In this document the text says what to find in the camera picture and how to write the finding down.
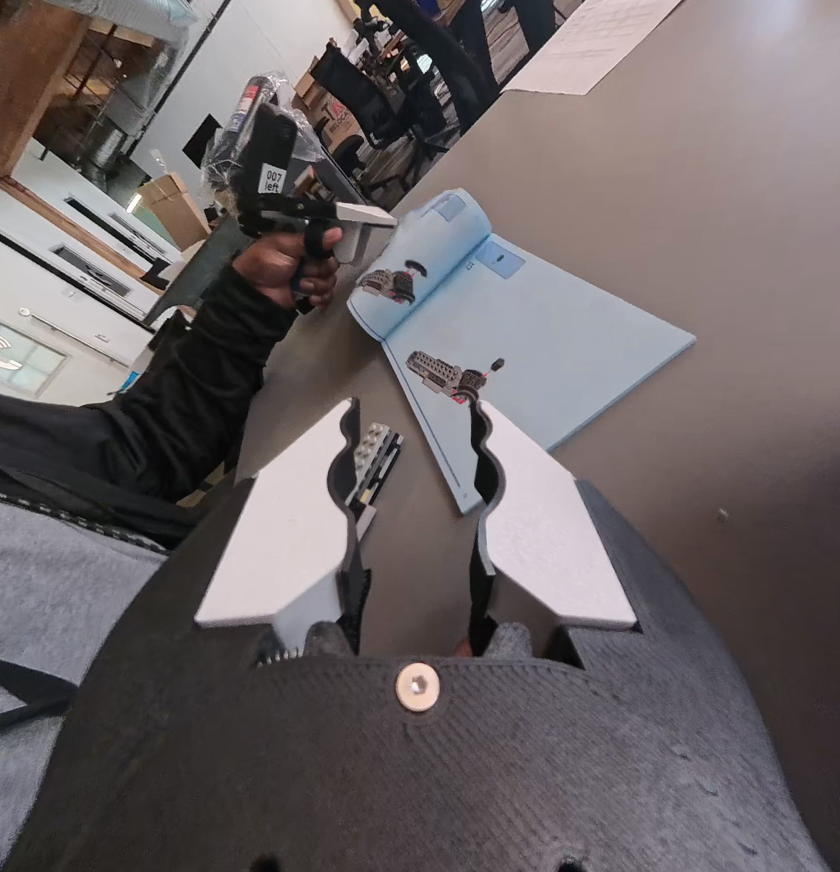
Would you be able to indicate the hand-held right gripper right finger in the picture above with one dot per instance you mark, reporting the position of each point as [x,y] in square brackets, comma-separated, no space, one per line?
[556,545]

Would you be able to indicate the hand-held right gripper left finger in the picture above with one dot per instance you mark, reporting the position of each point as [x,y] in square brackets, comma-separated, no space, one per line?
[283,545]

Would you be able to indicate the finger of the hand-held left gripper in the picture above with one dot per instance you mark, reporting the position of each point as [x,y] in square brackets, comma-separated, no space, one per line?
[355,242]
[365,214]

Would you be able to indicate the black grey toy brick assembly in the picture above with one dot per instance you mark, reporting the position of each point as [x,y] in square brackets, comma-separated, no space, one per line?
[382,477]

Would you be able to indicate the long grey studded brick plate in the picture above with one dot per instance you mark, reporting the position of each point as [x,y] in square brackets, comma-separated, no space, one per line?
[373,439]

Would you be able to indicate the light blue instruction booklet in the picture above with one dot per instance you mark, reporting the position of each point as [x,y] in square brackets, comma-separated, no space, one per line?
[542,354]

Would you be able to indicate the person's left forearm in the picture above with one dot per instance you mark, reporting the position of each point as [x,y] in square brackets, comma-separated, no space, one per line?
[208,381]

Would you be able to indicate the person's left hand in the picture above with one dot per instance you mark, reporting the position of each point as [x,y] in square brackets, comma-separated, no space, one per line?
[270,266]

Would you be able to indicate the plastic wrapped packs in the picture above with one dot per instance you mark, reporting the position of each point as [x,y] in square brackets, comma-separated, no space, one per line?
[256,92]

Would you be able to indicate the black monitor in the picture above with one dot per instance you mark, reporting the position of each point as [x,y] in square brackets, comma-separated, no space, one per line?
[202,140]

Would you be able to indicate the black office chair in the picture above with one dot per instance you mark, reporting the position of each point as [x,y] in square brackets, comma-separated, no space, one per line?
[355,102]

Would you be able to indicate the brown cardboard box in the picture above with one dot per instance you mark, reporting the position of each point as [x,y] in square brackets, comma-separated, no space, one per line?
[178,211]

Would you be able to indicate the grey metal table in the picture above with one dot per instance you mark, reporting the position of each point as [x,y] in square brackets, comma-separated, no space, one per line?
[208,259]

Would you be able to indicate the person's grey shirt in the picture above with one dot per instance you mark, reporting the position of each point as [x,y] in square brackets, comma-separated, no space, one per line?
[38,599]

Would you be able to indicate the person's black jacket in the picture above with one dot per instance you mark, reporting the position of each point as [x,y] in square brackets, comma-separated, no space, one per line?
[38,436]

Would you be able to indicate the white paper sheet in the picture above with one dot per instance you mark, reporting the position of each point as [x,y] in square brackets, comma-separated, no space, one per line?
[597,41]

